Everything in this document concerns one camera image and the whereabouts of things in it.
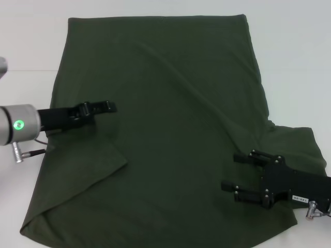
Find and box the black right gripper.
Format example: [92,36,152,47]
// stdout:
[220,149,331,210]

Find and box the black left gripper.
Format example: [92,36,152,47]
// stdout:
[36,100,117,132]

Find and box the dark green shirt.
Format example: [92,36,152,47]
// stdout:
[20,14,327,248]

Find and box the right arm connector cable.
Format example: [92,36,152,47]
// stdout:
[306,199,331,221]

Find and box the arm connector cable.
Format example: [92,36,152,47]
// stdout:
[12,138,51,164]
[306,199,331,221]

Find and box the left arm connector cable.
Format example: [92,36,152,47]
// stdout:
[12,138,51,164]

